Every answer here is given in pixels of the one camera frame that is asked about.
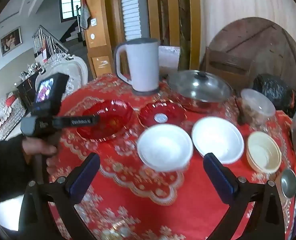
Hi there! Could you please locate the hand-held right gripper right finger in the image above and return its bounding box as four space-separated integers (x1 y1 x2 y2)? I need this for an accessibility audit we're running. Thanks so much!
203 152 285 240

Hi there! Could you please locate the small steel cup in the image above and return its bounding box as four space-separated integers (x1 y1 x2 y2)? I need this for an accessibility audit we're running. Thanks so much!
275 169 296 200

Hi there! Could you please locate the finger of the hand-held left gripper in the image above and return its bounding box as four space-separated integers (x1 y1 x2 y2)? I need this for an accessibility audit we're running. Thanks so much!
53 116 100 128

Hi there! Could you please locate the cream plastic bowl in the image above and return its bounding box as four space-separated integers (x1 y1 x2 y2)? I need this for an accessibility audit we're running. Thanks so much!
246 131 282 173

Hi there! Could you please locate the black plastic bag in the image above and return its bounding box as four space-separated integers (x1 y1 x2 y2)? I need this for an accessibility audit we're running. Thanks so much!
253 73 296 112

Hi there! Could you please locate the ornate white chair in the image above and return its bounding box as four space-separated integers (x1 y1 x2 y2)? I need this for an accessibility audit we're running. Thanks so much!
38 53 89 96

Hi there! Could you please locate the glass pot lid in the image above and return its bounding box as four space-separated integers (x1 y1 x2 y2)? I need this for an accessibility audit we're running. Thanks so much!
167 70 233 103

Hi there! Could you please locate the dark wooden cabinet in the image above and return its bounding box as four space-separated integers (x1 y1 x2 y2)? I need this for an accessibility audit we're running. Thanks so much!
16 73 43 112

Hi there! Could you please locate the cardboard box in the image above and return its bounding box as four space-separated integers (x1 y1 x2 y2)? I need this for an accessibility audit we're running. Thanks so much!
205 46 254 87

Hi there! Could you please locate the window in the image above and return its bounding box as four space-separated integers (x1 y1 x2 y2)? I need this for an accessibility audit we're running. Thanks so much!
59 0 82 22

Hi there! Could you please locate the hanging checked cloth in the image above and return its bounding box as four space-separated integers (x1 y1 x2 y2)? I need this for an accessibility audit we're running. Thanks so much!
79 0 91 30

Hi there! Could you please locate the stainless steel pot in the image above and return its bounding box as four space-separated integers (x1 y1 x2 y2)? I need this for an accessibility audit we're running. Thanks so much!
172 90 237 113

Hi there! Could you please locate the round wooden table top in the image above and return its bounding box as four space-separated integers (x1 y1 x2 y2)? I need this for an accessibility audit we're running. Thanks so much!
204 17 296 90

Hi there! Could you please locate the patterned sofa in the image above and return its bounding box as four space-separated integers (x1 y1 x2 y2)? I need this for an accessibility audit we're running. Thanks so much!
0 92 26 142

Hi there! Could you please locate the staircase railing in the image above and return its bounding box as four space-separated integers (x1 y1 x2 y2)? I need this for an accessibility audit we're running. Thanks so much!
32 25 70 62

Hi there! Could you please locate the person's left forearm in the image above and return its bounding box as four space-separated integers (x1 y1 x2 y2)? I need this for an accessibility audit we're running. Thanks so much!
0 135 39 207

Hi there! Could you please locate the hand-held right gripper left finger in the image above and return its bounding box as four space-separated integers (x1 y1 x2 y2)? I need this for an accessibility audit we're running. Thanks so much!
18 153 100 240

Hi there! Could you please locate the white bowl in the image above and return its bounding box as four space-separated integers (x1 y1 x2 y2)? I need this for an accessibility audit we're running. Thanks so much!
137 124 194 172
191 117 245 165

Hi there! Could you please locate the large framed picture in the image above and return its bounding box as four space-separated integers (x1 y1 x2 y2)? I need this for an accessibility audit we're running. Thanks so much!
0 27 22 57

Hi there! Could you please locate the clear plastic food container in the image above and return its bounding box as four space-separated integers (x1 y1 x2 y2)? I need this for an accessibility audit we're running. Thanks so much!
239 88 277 130

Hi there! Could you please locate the white electric kettle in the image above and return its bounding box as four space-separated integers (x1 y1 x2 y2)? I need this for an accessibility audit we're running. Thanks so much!
114 38 161 95

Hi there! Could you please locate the large red ribbed glass plate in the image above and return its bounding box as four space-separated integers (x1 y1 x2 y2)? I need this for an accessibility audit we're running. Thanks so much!
76 99 135 142

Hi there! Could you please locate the red floral tablecloth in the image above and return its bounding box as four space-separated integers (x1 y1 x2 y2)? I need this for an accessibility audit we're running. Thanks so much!
46 74 296 240

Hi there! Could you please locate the small red glass plate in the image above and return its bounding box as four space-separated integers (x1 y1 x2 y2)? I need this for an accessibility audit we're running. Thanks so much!
138 100 187 128

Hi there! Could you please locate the person's left hand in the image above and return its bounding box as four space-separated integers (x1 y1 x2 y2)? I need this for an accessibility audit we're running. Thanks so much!
21 135 58 175

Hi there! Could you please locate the white ribbed pipe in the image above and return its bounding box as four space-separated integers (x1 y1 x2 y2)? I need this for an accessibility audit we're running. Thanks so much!
119 0 142 41

